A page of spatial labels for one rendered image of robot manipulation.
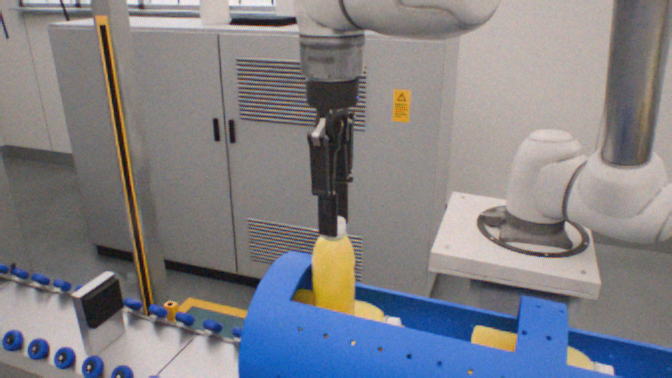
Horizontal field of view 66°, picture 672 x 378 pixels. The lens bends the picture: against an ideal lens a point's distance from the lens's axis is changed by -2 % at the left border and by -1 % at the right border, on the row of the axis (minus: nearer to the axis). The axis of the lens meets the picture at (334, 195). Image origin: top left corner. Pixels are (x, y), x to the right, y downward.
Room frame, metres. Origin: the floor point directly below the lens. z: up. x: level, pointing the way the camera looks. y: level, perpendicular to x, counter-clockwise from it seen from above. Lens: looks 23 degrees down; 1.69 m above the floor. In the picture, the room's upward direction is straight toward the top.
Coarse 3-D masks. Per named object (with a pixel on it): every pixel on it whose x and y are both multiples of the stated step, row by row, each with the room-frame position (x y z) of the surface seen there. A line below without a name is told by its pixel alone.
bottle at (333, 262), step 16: (320, 240) 0.73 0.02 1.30; (336, 240) 0.72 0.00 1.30; (320, 256) 0.71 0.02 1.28; (336, 256) 0.70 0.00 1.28; (352, 256) 0.72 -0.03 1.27; (320, 272) 0.71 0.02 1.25; (336, 272) 0.70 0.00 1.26; (352, 272) 0.72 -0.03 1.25; (320, 288) 0.71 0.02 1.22; (336, 288) 0.70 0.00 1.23; (352, 288) 0.72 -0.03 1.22; (320, 304) 0.71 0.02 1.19; (336, 304) 0.70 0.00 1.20; (352, 304) 0.72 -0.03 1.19
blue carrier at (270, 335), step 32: (288, 256) 0.79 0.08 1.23; (256, 288) 0.72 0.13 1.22; (288, 288) 0.71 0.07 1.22; (256, 320) 0.67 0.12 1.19; (288, 320) 0.66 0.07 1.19; (320, 320) 0.65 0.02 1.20; (352, 320) 0.64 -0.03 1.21; (416, 320) 0.82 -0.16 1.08; (448, 320) 0.81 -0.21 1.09; (480, 320) 0.78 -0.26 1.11; (512, 320) 0.76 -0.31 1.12; (544, 320) 0.61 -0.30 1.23; (256, 352) 0.64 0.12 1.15; (288, 352) 0.63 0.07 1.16; (320, 352) 0.62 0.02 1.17; (352, 352) 0.61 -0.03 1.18; (384, 352) 0.60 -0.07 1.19; (416, 352) 0.59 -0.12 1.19; (448, 352) 0.58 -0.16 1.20; (480, 352) 0.57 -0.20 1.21; (512, 352) 0.56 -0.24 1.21; (544, 352) 0.56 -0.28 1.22; (608, 352) 0.70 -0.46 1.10; (640, 352) 0.68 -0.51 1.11
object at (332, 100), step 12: (312, 84) 0.71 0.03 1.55; (324, 84) 0.70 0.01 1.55; (336, 84) 0.70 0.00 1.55; (348, 84) 0.70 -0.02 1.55; (312, 96) 0.71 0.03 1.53; (324, 96) 0.70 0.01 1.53; (336, 96) 0.70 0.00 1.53; (348, 96) 0.70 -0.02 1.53; (324, 108) 0.70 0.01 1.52; (336, 108) 0.72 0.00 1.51; (336, 120) 0.71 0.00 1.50
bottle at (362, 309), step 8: (296, 296) 0.81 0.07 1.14; (304, 296) 0.81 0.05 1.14; (312, 296) 0.80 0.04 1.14; (312, 304) 0.79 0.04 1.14; (360, 304) 0.78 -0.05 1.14; (368, 304) 0.78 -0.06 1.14; (360, 312) 0.76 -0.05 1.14; (368, 312) 0.76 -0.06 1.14; (376, 312) 0.76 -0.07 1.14; (376, 320) 0.75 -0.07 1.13; (384, 320) 0.75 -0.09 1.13
